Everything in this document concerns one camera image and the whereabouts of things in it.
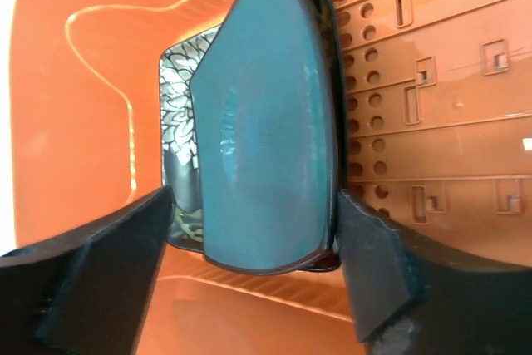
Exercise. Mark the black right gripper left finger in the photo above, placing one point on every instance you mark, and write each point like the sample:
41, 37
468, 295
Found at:
100, 306

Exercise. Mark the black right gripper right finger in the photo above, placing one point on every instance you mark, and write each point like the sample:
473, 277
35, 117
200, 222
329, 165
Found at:
380, 283

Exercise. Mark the teal square plate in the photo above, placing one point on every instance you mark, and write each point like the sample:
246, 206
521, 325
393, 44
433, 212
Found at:
266, 140

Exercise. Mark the black square floral plate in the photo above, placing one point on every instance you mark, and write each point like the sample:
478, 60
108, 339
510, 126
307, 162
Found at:
180, 160

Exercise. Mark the orange plastic bin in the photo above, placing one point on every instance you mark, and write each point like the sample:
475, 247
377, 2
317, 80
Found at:
438, 123

